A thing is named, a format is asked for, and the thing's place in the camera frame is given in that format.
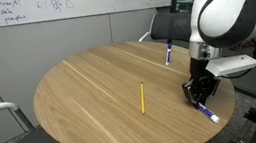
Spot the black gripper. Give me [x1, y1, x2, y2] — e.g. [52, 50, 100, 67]
[178, 53, 225, 112]

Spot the blue and white marker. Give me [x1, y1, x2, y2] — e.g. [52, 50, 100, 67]
[161, 39, 177, 67]
[196, 99, 221, 127]

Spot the yellow pencil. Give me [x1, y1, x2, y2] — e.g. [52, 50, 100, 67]
[137, 80, 149, 116]

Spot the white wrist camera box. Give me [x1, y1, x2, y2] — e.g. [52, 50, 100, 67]
[204, 52, 256, 80]

